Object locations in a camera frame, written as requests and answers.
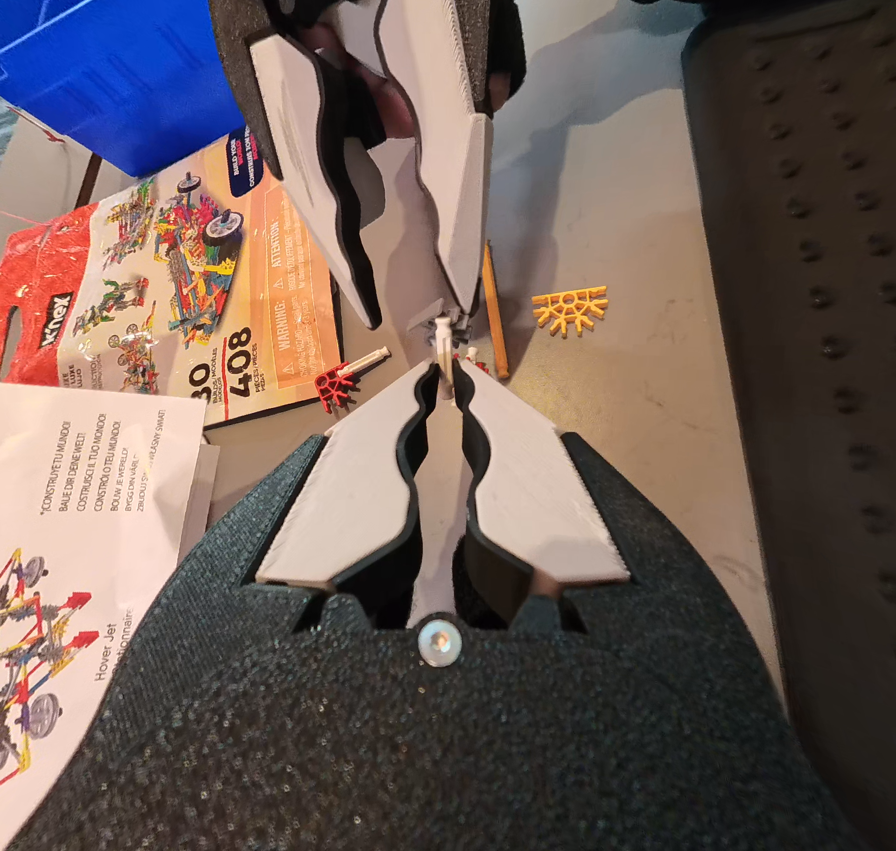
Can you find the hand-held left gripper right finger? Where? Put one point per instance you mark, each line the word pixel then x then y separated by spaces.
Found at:
pixel 553 508

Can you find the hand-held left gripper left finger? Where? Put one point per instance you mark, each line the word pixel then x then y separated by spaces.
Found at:
pixel 336 508

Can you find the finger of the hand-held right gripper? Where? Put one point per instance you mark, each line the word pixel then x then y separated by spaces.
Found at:
pixel 448 165
pixel 294 116

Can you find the red connector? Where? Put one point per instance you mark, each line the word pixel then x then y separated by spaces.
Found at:
pixel 334 389

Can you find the white rod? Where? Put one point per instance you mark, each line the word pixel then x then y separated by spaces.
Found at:
pixel 367 361

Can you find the long yellow rod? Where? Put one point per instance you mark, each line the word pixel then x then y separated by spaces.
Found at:
pixel 495 312

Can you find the connector assembly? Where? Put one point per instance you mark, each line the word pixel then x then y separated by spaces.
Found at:
pixel 465 333

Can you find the short white spacer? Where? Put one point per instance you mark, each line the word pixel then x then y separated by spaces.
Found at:
pixel 444 347

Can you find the building instruction sheet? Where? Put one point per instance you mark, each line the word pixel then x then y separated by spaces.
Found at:
pixel 84 515

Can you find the person's right hand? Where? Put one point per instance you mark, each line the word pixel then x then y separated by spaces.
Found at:
pixel 498 91

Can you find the blue plastic bin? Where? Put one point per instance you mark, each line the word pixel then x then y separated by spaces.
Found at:
pixel 126 60

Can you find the colourful toy packaging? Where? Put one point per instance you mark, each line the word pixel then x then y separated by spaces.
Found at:
pixel 280 291

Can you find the yellow connector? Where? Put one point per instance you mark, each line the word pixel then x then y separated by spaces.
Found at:
pixel 570 310

